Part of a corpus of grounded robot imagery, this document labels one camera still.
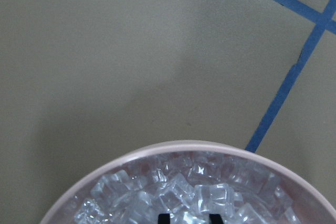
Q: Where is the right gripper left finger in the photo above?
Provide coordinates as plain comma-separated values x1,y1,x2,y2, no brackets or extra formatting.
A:
157,214,170,224

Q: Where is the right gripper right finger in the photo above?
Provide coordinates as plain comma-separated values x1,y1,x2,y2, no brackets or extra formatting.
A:
209,214,223,224

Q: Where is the pink bowl of ice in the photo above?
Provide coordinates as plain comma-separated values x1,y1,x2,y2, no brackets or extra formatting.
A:
42,140,335,223

